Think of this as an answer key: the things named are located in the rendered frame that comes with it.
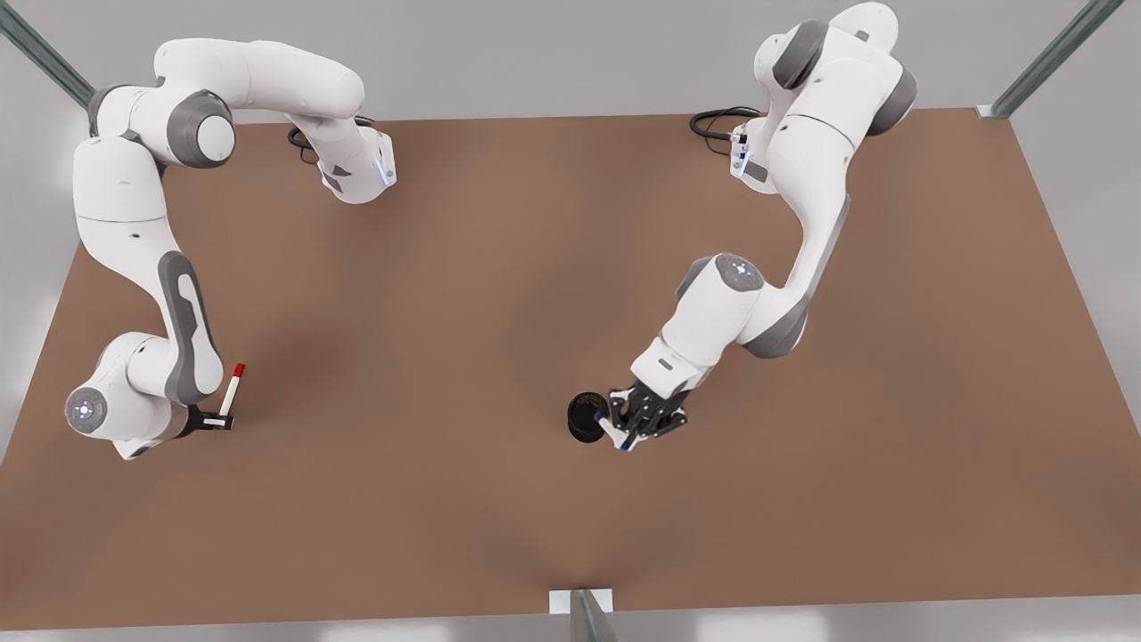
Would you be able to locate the white marker with red cap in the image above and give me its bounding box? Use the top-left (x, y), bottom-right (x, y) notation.
top-left (219, 363), bottom-right (246, 418)

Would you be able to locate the white marker with blue cap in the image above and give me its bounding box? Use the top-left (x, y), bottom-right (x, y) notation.
top-left (594, 411), bottom-right (639, 452)

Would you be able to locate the black pen holder cup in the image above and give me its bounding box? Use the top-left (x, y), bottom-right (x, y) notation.
top-left (567, 391), bottom-right (613, 444)

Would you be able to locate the silver frame post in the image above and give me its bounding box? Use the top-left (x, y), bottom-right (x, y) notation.
top-left (977, 0), bottom-right (1126, 120)
top-left (0, 4), bottom-right (96, 110)
top-left (549, 588), bottom-right (620, 642)

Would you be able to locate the black cable loop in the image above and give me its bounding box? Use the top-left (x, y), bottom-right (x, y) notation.
top-left (689, 107), bottom-right (764, 157)
top-left (287, 115), bottom-right (377, 166)

